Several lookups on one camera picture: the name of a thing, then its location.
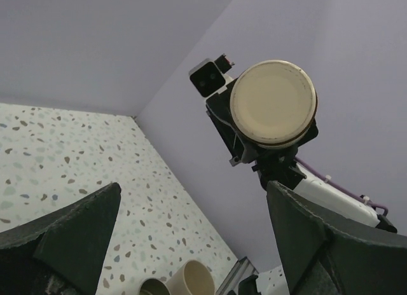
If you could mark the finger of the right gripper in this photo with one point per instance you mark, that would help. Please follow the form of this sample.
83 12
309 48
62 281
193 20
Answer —
219 111
310 133

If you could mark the steel cup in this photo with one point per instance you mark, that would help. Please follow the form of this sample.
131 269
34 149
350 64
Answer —
153 286
273 103

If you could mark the beige plastic cup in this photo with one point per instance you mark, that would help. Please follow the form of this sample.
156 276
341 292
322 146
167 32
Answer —
193 278

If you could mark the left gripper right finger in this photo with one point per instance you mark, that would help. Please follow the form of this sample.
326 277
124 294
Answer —
323 252

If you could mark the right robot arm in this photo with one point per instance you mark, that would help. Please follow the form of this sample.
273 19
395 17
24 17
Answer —
324 192

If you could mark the steel cup front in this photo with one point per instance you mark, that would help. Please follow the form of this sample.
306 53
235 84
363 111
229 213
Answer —
153 286

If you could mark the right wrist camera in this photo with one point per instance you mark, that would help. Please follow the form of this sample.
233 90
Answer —
209 75

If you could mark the aluminium frame rail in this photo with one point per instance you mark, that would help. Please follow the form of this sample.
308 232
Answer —
242 269

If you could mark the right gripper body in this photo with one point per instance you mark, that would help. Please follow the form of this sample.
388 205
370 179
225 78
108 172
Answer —
279 165

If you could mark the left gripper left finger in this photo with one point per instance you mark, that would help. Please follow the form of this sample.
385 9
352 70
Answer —
62 252

